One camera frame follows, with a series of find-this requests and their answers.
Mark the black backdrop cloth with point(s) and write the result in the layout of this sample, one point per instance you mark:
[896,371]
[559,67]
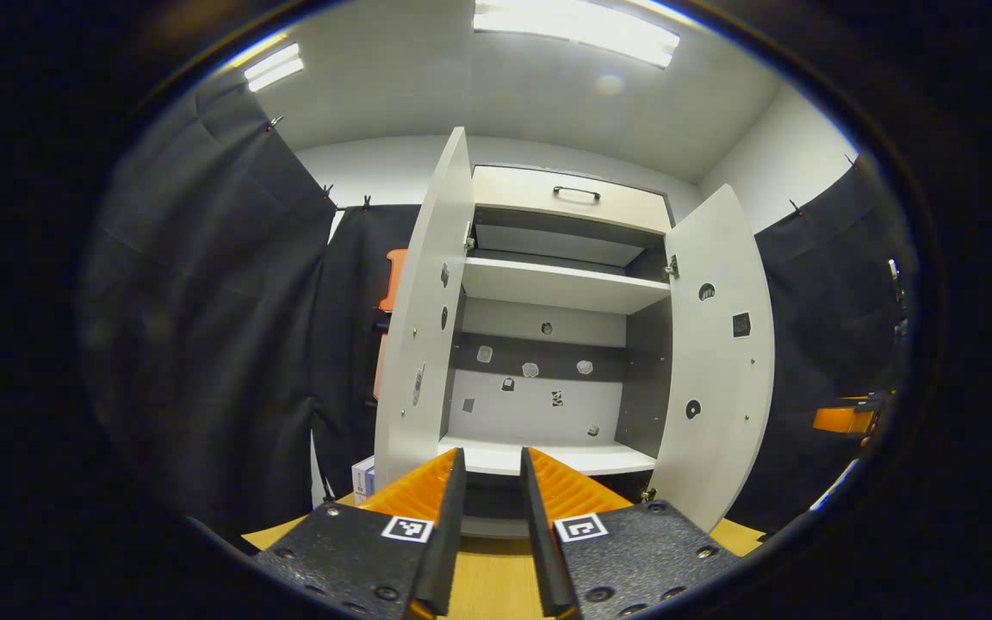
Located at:
[203,301]

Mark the beige door with headphone sticker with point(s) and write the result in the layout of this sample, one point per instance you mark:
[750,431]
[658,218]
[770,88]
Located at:
[720,362]

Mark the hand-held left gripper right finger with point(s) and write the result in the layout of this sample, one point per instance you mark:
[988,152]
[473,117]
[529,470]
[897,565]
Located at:
[543,551]

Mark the metal door hinge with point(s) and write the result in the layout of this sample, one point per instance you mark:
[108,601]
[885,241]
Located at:
[468,238]
[672,267]

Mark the small ceiling light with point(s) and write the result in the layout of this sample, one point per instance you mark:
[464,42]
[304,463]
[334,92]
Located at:
[275,67]

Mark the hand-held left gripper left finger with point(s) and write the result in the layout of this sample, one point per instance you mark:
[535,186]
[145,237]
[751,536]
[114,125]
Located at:
[449,551]

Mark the beige double-door shoe cabinet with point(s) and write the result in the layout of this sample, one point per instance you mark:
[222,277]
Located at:
[530,188]

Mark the white cardboard box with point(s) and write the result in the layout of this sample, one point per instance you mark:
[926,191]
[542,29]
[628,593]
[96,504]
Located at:
[363,480]

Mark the beige door with camera sticker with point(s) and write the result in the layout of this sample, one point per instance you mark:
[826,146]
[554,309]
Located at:
[418,344]

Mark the white cabinet shelf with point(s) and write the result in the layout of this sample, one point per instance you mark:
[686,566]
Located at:
[548,284]
[608,458]

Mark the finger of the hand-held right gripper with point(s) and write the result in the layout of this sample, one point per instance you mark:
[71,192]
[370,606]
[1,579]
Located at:
[845,419]

